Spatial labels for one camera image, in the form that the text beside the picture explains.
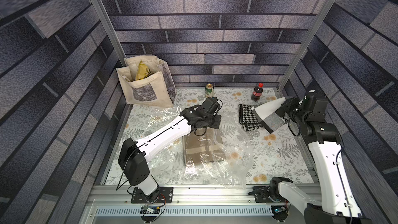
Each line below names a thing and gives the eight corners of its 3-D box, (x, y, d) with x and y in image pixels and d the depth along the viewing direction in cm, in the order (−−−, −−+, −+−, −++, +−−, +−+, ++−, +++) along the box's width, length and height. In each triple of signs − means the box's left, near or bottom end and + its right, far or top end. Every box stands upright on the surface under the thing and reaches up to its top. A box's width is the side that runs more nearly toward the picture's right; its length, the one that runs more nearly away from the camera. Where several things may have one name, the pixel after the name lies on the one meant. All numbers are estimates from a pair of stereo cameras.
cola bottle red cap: (251, 100, 114) (255, 89, 104) (251, 93, 119) (256, 81, 109) (258, 101, 113) (263, 90, 103) (258, 94, 118) (263, 83, 108)
